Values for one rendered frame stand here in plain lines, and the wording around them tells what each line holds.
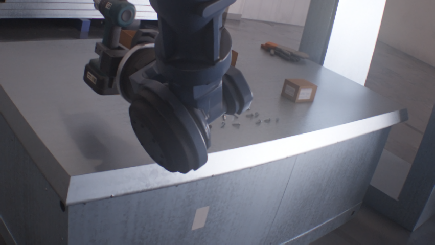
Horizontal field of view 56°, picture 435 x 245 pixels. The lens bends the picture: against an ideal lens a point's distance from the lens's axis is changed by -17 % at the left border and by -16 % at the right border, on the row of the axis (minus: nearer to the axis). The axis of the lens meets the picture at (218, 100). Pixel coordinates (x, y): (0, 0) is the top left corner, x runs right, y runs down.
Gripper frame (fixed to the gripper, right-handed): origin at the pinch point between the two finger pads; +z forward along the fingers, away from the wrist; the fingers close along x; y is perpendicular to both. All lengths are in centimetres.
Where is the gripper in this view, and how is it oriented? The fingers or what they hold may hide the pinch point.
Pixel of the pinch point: (109, 49)
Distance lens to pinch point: 117.3
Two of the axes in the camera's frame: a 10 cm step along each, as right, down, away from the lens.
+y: -2.3, 9.2, 3.2
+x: 7.4, -0.4, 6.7
